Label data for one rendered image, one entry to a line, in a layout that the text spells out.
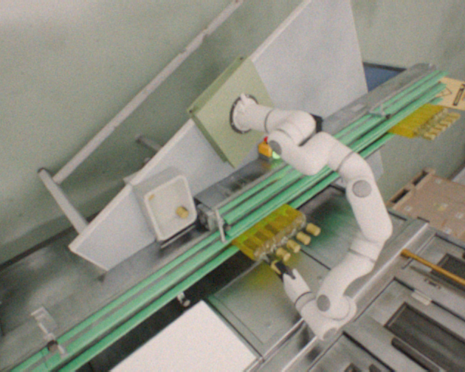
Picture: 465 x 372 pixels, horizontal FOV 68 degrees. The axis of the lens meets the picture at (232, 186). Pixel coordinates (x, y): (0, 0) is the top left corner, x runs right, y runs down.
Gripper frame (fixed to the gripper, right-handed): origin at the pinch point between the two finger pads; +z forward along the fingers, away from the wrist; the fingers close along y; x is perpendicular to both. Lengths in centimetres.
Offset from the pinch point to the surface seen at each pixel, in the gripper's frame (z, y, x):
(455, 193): 162, -236, -362
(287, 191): 30.8, 6.0, -22.6
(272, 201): 28.4, 6.1, -13.7
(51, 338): 2, 16, 74
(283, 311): -7.6, -12.8, 4.6
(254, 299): 2.5, -12.8, 11.2
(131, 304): 11, 4, 52
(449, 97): 159, -75, -298
